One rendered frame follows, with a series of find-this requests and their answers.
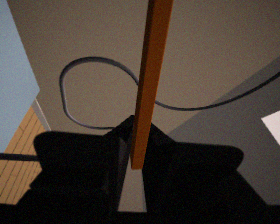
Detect orange handle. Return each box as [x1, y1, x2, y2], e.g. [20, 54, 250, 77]
[130, 0, 174, 169]

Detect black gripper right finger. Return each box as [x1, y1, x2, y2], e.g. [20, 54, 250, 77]
[142, 123, 244, 212]

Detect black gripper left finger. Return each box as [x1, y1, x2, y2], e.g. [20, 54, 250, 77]
[33, 115, 135, 211]

